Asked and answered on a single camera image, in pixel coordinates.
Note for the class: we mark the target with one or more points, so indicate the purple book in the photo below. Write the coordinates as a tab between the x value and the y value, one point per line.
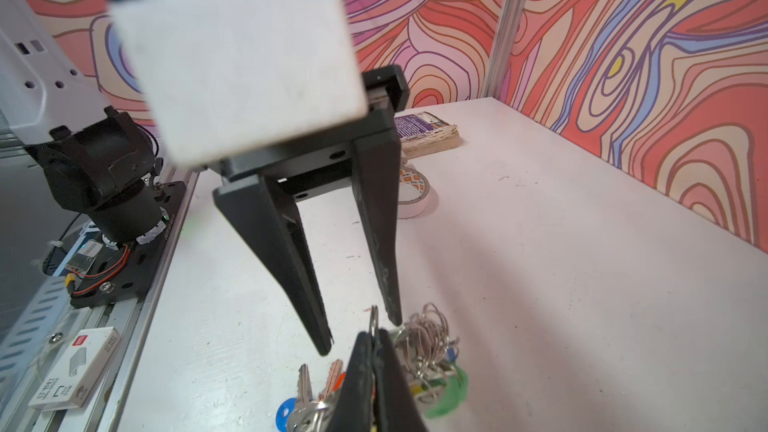
423	133

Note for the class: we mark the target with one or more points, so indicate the round keyring disc with keys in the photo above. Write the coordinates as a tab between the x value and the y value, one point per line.
428	355

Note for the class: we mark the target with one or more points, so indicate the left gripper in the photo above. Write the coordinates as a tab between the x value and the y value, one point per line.
268	219

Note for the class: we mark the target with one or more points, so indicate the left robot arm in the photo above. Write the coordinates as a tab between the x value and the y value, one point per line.
94	158

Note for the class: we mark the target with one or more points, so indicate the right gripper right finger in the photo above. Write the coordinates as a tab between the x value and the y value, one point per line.
395	409

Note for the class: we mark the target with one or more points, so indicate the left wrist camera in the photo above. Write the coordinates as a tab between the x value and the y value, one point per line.
223	77

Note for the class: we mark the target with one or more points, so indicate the small white label card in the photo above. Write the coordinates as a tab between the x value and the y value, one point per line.
73	376

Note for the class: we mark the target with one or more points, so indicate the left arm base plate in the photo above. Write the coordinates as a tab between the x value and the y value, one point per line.
124	271

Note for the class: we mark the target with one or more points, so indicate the clear tape roll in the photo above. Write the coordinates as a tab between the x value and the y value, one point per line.
414	193

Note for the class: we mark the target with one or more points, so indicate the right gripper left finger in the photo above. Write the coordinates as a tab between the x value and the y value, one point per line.
354	410

